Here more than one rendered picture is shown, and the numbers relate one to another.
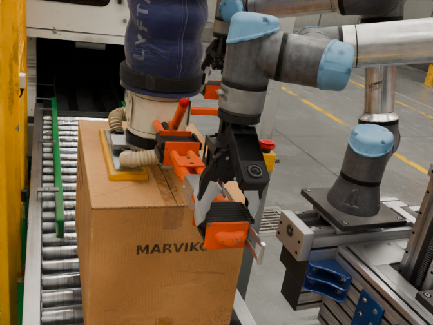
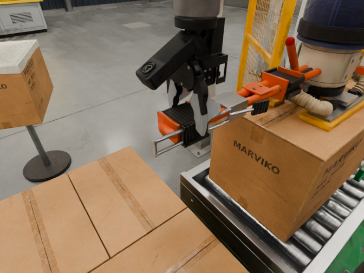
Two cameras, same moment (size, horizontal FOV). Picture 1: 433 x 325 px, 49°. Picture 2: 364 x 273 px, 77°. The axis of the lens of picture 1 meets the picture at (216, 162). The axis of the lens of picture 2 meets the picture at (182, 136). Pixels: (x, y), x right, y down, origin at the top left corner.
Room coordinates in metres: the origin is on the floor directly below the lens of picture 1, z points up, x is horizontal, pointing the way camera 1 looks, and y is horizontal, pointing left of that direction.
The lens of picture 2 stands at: (0.62, -0.42, 1.49)
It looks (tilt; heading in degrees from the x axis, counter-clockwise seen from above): 37 degrees down; 74
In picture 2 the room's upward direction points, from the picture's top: straight up
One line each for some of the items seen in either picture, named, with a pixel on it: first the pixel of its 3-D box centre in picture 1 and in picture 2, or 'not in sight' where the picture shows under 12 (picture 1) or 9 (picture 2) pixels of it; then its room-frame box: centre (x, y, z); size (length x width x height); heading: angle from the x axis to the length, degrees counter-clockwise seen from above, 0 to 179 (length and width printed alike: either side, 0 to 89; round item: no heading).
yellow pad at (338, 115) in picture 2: not in sight; (340, 102); (1.34, 0.10, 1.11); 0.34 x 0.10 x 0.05; 21
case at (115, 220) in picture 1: (147, 215); (295, 141); (1.30, 0.18, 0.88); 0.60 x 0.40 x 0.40; 21
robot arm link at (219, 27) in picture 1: (225, 27); not in sight; (1.66, 0.04, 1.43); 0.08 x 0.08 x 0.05
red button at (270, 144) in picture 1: (266, 146); not in sight; (1.71, -0.18, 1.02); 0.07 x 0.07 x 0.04
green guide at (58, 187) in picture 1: (48, 148); not in sight; (2.31, 0.89, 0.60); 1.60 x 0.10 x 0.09; 22
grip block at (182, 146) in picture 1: (177, 147); (280, 82); (1.07, 0.10, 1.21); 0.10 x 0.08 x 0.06; 111
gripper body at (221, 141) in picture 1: (232, 143); (197, 53); (0.77, -0.02, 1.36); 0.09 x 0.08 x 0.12; 21
